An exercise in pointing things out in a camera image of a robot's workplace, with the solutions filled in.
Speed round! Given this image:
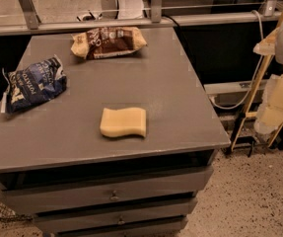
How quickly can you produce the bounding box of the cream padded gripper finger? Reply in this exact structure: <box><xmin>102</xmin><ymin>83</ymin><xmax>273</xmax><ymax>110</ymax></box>
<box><xmin>254</xmin><ymin>74</ymin><xmax>283</xmax><ymax>134</ymax></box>

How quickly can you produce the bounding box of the blue potato chip bag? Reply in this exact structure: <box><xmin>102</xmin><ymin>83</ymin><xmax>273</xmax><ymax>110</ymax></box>
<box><xmin>1</xmin><ymin>55</ymin><xmax>67</xmax><ymax>114</ymax></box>

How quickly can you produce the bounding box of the brown and cream chip bag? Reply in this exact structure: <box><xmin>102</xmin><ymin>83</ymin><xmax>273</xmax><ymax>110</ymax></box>
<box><xmin>71</xmin><ymin>27</ymin><xmax>147</xmax><ymax>59</ymax></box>

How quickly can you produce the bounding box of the yellow sponge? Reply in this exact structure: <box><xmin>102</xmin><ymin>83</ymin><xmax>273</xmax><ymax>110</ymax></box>
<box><xmin>100</xmin><ymin>108</ymin><xmax>146</xmax><ymax>137</ymax></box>

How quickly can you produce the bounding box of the grey drawer cabinet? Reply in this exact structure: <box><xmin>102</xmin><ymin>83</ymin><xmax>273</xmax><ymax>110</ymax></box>
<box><xmin>0</xmin><ymin>28</ymin><xmax>229</xmax><ymax>237</ymax></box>

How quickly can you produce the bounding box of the yellow wooden frame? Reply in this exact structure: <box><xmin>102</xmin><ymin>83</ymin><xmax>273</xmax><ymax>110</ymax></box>
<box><xmin>225</xmin><ymin>0</ymin><xmax>283</xmax><ymax>155</ymax></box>

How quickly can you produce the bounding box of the white cable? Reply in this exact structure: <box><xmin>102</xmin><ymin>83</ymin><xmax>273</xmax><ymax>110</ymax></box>
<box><xmin>209</xmin><ymin>9</ymin><xmax>265</xmax><ymax>111</ymax></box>

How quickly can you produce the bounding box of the black cable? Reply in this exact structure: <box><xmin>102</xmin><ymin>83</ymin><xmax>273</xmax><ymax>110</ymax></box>
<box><xmin>162</xmin><ymin>14</ymin><xmax>198</xmax><ymax>74</ymax></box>

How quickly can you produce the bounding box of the metal railing frame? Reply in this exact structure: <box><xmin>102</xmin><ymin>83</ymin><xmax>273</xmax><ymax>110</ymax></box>
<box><xmin>0</xmin><ymin>0</ymin><xmax>283</xmax><ymax>36</ymax></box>

